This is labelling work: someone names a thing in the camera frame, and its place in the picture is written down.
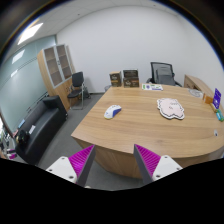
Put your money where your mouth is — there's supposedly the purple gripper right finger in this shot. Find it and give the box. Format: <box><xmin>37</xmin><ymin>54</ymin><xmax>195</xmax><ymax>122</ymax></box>
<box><xmin>134</xmin><ymin>144</ymin><xmax>182</xmax><ymax>185</ymax></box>

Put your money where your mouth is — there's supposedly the ceiling light panel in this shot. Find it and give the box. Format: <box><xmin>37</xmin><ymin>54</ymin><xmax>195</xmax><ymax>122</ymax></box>
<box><xmin>18</xmin><ymin>23</ymin><xmax>42</xmax><ymax>44</ymax></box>

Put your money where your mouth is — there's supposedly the white and green leaflet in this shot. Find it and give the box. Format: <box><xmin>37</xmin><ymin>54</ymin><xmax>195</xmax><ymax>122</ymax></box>
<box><xmin>142</xmin><ymin>83</ymin><xmax>163</xmax><ymax>91</ymax></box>

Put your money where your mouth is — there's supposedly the black leather sofa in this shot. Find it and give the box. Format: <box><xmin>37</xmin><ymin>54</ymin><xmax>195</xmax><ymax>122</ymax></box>
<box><xmin>16</xmin><ymin>95</ymin><xmax>67</xmax><ymax>165</ymax></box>

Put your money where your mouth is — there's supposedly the wooden office desk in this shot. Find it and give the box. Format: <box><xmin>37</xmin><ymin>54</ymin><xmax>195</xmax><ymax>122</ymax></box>
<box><xmin>72</xmin><ymin>85</ymin><xmax>224</xmax><ymax>178</ymax></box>

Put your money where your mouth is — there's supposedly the wooden side cabinet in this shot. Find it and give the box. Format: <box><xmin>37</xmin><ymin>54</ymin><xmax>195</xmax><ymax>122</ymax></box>
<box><xmin>184</xmin><ymin>75</ymin><xmax>214</xmax><ymax>97</ymax></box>

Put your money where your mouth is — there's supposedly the round glass ashtray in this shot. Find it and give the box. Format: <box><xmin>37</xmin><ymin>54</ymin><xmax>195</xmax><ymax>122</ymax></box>
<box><xmin>188</xmin><ymin>89</ymin><xmax>203</xmax><ymax>99</ymax></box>

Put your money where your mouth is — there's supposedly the small brown cardboard box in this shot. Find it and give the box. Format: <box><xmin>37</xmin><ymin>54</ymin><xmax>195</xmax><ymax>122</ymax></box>
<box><xmin>109</xmin><ymin>71</ymin><xmax>122</xmax><ymax>87</ymax></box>

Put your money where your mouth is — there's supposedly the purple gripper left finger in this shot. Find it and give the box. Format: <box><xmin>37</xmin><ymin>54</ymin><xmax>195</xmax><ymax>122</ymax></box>
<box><xmin>47</xmin><ymin>145</ymin><xmax>96</xmax><ymax>187</ymax></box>

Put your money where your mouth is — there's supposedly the pink cartoon mouse pad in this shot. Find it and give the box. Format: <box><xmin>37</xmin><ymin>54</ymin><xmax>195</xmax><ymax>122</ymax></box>
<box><xmin>157</xmin><ymin>98</ymin><xmax>185</xmax><ymax>120</ymax></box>

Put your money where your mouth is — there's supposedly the black mesh office chair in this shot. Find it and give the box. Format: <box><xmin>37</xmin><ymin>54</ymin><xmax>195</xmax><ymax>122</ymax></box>
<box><xmin>147</xmin><ymin>62</ymin><xmax>181</xmax><ymax>86</ymax></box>

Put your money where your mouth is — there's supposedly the purple card stand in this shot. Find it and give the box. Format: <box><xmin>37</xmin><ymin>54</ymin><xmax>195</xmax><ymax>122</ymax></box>
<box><xmin>213</xmin><ymin>88</ymin><xmax>221</xmax><ymax>109</ymax></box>

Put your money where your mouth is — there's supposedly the wooden glass-door cabinet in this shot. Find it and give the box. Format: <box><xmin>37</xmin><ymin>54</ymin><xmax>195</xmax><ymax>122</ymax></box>
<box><xmin>37</xmin><ymin>44</ymin><xmax>75</xmax><ymax>110</ymax></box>

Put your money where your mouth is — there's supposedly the black visitor chair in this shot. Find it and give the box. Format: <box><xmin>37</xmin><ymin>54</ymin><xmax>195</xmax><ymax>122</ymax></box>
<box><xmin>67</xmin><ymin>72</ymin><xmax>91</xmax><ymax>110</ymax></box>

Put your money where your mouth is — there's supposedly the large brown cardboard box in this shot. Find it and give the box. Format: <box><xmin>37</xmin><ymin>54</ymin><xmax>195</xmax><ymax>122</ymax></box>
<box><xmin>123</xmin><ymin>69</ymin><xmax>139</xmax><ymax>87</ymax></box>

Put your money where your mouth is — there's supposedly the teal small bottle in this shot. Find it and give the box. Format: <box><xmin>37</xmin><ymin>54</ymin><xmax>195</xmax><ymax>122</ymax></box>
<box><xmin>216</xmin><ymin>109</ymin><xmax>224</xmax><ymax>122</ymax></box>

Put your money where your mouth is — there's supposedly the white and blue computer mouse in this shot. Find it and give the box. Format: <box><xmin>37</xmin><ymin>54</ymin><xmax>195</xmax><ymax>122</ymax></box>
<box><xmin>104</xmin><ymin>105</ymin><xmax>121</xmax><ymax>119</ymax></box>

